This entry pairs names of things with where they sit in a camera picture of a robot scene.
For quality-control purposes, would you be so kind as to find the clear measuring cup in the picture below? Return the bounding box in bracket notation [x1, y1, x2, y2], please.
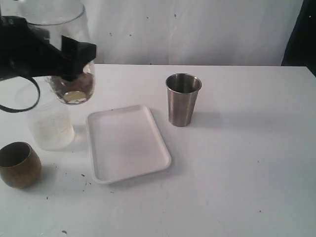
[18, 0, 95, 104]

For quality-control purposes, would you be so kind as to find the wooden cubes pile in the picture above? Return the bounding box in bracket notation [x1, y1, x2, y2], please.
[51, 73, 95, 100]

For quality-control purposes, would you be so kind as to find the stainless steel cup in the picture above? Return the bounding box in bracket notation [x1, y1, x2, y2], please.
[165, 73, 202, 127]

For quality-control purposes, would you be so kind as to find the white rectangular tray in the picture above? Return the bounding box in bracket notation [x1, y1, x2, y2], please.
[86, 105, 171, 184]

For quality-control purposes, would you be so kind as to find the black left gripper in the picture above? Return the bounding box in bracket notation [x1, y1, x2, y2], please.
[0, 16, 97, 81]

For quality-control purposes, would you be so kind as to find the clear plastic jar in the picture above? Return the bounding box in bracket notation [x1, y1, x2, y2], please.
[14, 85, 75, 152]

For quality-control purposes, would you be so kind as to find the dark curtain at right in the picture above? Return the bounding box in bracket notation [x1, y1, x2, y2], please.
[281, 0, 316, 75]

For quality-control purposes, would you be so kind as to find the brown wooden cup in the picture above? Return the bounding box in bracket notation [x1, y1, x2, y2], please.
[0, 141, 41, 189]

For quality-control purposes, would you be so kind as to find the gold foil ball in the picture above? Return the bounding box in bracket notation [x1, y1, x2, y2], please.
[63, 91, 87, 105]

